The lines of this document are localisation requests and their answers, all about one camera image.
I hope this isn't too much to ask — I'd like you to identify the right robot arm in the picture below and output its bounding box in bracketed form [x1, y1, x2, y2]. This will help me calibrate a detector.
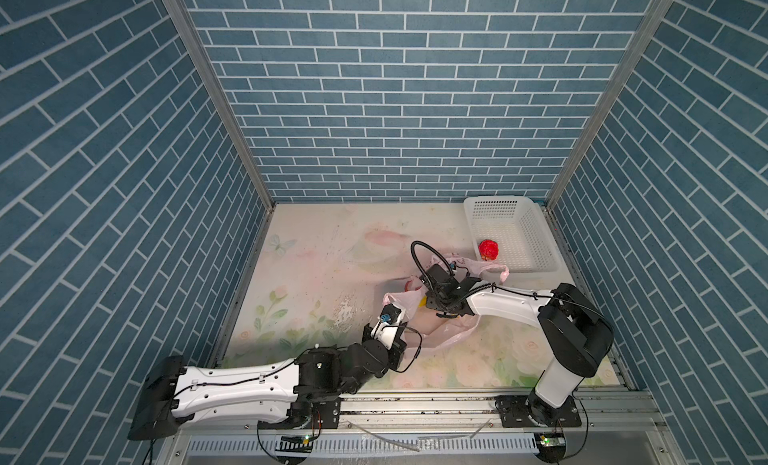
[419, 263, 614, 427]

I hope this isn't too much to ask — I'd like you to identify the white perforated plastic basket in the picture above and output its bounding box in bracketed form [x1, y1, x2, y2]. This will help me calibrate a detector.
[463, 196, 565, 275]

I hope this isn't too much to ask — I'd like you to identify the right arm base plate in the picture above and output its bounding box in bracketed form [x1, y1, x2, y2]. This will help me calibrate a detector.
[495, 393, 582, 428]

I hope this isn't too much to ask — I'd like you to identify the red apple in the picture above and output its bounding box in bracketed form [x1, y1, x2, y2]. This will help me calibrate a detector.
[478, 239, 500, 261]

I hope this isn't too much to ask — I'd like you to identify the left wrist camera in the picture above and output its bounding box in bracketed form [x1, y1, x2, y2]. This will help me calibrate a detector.
[369, 303, 407, 350]

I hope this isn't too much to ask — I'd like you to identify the pink plastic bag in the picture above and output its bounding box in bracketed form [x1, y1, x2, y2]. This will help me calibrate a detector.
[369, 253, 510, 350]

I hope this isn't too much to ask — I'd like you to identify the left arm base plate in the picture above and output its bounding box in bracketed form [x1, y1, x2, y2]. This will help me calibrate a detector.
[258, 399, 341, 431]

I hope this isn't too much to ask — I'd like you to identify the aluminium front rail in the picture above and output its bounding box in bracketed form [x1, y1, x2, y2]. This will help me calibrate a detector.
[179, 388, 666, 435]

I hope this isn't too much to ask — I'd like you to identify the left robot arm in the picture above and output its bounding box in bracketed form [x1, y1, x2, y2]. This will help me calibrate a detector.
[128, 321, 408, 441]

